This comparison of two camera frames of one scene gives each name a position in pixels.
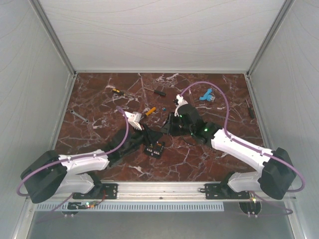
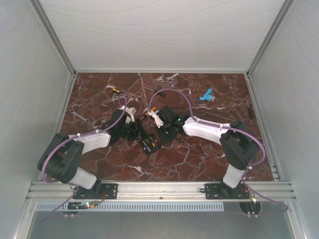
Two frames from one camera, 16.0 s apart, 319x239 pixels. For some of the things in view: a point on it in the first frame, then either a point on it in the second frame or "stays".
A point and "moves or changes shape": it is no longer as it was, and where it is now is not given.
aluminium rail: [165, 190] stays
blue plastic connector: [208, 96] stays
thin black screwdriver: [250, 110] stays
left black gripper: [153, 136] to [137, 133]
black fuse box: [154, 149] moves or changes shape
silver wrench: [79, 116] stays
